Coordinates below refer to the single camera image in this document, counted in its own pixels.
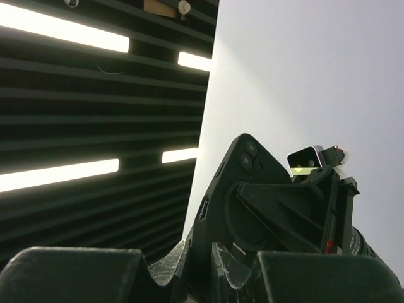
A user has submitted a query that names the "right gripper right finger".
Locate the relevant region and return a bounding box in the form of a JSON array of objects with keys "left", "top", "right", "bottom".
[{"left": 211, "top": 242, "right": 401, "bottom": 302}]

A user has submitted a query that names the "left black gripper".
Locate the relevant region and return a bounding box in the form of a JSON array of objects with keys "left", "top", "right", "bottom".
[{"left": 237, "top": 165, "right": 379, "bottom": 258}]

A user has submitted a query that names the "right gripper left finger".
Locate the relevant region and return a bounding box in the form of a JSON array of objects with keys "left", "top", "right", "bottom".
[{"left": 1, "top": 240, "right": 189, "bottom": 302}]

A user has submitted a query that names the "phone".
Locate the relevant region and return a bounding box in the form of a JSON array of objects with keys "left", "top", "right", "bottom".
[{"left": 191, "top": 133, "right": 290, "bottom": 285}]

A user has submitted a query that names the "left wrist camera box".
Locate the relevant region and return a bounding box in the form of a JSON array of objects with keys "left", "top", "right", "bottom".
[{"left": 286, "top": 145, "right": 347, "bottom": 177}]

